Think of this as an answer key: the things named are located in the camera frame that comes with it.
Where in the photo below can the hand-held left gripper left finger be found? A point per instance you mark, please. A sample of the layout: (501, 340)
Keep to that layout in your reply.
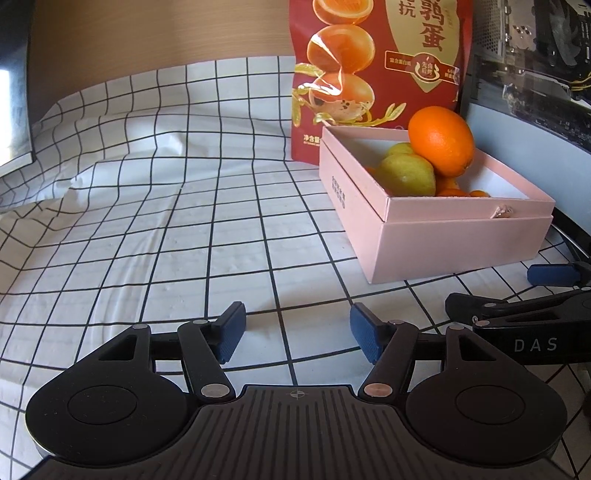
(231, 332)

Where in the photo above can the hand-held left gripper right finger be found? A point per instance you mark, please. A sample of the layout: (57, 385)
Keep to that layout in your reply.
(367, 332)

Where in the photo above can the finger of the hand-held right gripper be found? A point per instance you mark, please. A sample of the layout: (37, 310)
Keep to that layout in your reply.
(551, 275)
(471, 304)

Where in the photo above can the pink cardboard box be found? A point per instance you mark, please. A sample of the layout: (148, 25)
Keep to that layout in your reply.
(438, 240)

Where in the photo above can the yellow-orange small citrus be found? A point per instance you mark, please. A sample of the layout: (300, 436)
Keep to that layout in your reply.
(479, 194)

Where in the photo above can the mandarin with thin stem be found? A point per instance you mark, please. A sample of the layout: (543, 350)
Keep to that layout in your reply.
(452, 193)

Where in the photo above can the medium bumpy mandarin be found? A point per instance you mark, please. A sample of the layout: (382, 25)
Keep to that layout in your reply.
(445, 182)

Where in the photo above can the large green lemon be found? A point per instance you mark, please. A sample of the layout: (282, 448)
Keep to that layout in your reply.
(406, 175)

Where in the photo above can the large navel orange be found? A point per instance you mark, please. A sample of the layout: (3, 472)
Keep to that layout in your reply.
(441, 138)

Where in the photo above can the small green lemon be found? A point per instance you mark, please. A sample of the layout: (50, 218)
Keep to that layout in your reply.
(399, 148)

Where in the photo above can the white black-checked cloth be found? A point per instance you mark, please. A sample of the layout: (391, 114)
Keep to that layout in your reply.
(115, 277)

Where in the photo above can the computer case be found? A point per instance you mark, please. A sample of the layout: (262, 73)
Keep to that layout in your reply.
(531, 83)

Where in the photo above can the red snack bag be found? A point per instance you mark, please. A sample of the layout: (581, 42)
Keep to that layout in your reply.
(415, 92)

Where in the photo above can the dark glossy monitor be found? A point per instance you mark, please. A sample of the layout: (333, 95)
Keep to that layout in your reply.
(14, 115)

